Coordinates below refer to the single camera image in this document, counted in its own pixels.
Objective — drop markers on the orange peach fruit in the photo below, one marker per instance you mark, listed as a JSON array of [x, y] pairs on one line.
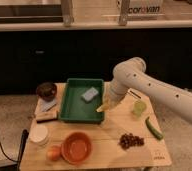
[[54, 153]]

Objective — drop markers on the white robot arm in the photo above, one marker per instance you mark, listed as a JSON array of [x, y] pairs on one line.
[[131, 74]]

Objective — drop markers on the dark brown bowl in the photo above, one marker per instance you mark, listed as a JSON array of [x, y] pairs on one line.
[[47, 91]]

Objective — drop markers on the green chili pepper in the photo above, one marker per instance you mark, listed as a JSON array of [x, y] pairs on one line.
[[153, 130]]

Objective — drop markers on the bunch of dark grapes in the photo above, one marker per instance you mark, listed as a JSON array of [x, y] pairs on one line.
[[129, 140]]

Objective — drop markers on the yellow banana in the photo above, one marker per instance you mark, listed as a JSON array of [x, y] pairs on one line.
[[103, 107]]

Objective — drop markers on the green plastic tray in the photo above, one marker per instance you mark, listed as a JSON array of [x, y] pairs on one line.
[[74, 109]]

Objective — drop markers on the corovan cardboard box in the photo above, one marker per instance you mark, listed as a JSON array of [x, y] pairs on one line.
[[143, 9]]

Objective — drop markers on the blue sponge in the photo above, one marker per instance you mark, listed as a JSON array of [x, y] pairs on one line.
[[90, 94]]

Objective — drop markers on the light green cup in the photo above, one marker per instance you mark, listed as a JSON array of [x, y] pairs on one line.
[[139, 108]]

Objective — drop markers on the red bowl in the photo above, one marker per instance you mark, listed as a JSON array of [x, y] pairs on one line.
[[76, 148]]

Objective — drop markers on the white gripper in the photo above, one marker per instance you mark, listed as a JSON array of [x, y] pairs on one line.
[[112, 98]]

